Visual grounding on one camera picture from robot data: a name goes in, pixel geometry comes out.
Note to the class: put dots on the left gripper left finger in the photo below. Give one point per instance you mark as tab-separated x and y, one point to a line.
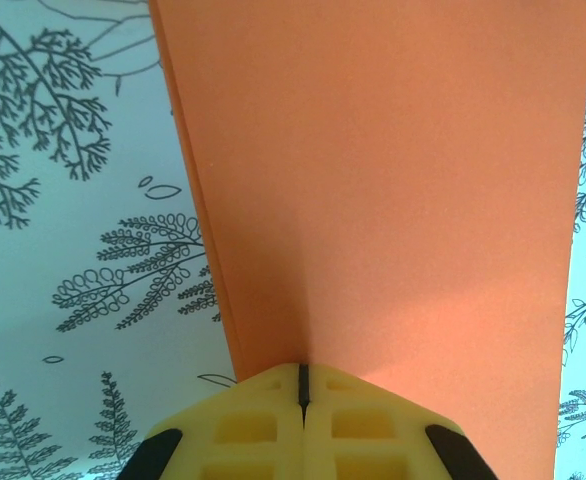
253	425

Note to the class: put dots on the floral patterned table cover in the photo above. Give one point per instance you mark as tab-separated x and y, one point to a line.
48	250

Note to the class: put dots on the orange square paper sheet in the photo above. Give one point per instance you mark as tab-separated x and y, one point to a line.
373	175

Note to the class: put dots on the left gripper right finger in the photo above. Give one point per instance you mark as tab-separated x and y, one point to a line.
373	430

